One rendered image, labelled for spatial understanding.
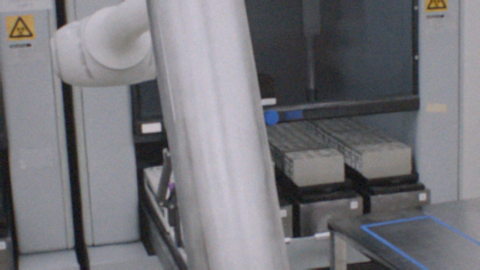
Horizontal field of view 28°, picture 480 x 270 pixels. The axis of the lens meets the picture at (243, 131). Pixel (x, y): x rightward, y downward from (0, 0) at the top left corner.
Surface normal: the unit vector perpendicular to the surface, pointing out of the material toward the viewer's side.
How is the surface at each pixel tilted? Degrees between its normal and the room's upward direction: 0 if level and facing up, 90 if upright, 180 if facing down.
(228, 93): 68
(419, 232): 0
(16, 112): 90
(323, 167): 90
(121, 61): 111
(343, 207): 90
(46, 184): 90
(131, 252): 0
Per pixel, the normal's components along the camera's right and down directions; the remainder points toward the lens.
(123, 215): 0.24, 0.20
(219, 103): 0.13, -0.17
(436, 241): -0.04, -0.98
